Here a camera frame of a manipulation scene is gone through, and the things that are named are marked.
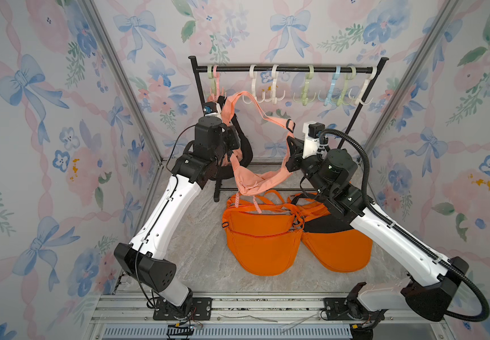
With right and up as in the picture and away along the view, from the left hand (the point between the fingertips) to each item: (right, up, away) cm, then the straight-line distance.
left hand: (233, 126), depth 69 cm
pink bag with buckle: (+5, -19, +11) cm, 22 cm away
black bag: (-3, -15, +6) cm, 16 cm away
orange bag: (+11, -34, +24) cm, 42 cm away
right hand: (+18, -5, -6) cm, 19 cm away
